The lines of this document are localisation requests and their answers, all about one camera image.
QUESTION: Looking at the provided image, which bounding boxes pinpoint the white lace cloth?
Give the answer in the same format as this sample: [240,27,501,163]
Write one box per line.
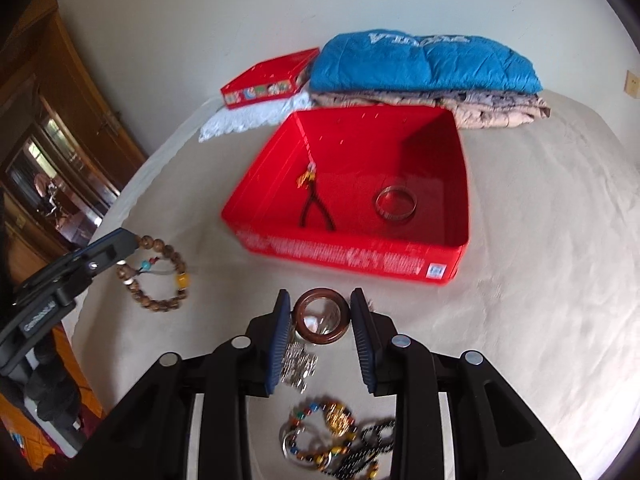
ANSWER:
[198,90,315,144]

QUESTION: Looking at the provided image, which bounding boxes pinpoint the colourful bead bracelet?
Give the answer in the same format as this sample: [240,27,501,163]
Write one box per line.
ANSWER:
[280,396,359,472]

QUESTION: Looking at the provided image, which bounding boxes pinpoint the grey patterned garment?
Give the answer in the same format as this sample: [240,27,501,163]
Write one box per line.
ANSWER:
[380,88,541,111]

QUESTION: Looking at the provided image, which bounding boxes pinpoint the brown wooden bangle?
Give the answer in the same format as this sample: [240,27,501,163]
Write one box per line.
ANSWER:
[291,288,354,346]

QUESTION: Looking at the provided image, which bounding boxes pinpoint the beige bed sheet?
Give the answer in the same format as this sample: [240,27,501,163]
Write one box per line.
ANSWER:
[70,89,640,480]

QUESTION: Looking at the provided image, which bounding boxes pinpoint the wooden bead bracelet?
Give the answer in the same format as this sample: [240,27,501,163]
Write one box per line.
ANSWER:
[115,233,194,313]

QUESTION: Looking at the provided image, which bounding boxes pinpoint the person's left hand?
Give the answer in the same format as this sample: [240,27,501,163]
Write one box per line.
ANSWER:
[24,342,85,428]

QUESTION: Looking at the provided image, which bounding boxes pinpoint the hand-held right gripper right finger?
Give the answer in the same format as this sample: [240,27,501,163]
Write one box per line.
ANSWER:
[349,287,582,480]

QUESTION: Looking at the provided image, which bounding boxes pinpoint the blue quilted jacket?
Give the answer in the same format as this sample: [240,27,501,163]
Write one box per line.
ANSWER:
[307,30,544,96]

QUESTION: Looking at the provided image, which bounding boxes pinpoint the wooden cabinet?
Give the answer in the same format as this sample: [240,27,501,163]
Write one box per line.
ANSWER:
[0,0,152,273]

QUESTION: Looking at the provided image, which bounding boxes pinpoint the black cord necklace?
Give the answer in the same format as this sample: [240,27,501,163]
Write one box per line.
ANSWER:
[298,162,337,234]

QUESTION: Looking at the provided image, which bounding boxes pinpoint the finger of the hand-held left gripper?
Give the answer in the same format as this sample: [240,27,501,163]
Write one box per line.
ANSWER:
[14,227,142,311]

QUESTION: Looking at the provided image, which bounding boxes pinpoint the silver metal bangle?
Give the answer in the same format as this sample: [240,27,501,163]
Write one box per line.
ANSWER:
[374,185,418,222]

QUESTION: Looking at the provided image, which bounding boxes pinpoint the red box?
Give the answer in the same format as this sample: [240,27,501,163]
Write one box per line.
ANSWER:
[220,104,471,287]

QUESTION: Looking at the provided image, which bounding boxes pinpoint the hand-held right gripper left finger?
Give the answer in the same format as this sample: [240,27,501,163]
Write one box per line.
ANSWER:
[65,288,294,480]

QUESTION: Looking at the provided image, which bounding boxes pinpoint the black bead necklace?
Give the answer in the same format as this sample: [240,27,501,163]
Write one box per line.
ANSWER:
[320,417,397,480]

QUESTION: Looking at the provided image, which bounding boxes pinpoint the red cartoon print box lid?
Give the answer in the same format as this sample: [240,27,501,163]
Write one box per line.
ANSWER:
[220,47,321,111]

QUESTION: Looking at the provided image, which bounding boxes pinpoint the silver chain bracelet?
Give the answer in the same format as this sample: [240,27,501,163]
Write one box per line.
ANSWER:
[279,339,320,394]

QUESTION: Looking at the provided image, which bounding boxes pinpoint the beige padded jacket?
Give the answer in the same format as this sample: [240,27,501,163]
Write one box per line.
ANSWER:
[309,88,552,131]

